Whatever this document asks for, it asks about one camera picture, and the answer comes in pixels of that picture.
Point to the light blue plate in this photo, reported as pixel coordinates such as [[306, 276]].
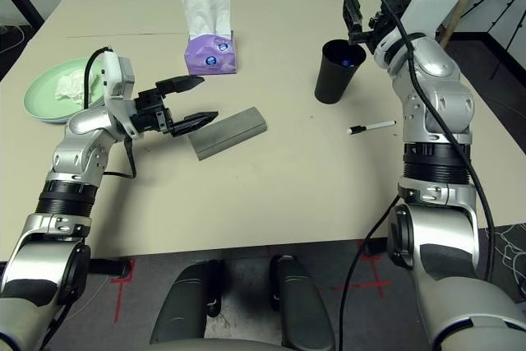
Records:
[[49, 120]]

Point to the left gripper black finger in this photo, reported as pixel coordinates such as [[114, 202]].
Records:
[[181, 84], [193, 121]]

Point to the grey glasses case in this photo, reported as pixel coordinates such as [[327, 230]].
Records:
[[230, 133]]

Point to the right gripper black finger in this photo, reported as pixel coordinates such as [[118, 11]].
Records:
[[353, 14], [398, 1]]

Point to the dark grey robot right leg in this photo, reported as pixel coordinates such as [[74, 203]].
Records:
[[300, 306]]

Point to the white tissue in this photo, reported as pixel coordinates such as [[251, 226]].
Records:
[[67, 86]]

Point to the white marker black cap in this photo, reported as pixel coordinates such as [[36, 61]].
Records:
[[361, 129]]

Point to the purple tissue pack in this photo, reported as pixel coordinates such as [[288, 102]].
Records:
[[209, 59]]

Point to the dark grey robot left leg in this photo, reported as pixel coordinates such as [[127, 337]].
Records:
[[185, 306]]

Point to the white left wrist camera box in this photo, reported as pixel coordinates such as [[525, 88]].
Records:
[[117, 75]]

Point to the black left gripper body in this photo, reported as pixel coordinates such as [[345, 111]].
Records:
[[152, 112]]

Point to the black table foot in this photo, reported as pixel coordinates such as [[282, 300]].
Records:
[[376, 247], [107, 267]]

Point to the white marker blue cap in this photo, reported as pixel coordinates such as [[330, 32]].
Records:
[[346, 63]]

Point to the black plastic cup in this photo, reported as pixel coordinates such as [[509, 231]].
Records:
[[330, 88]]

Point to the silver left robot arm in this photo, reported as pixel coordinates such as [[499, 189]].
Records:
[[74, 153]]

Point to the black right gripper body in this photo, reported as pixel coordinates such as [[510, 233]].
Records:
[[376, 32]]

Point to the light green plate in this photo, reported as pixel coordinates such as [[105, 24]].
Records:
[[41, 92]]

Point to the dark grey robot leg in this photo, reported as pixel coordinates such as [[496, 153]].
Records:
[[185, 306], [300, 306]]

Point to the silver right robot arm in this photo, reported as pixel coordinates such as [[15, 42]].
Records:
[[431, 71]]

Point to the dark mat white lines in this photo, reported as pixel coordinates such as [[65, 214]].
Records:
[[509, 244]]

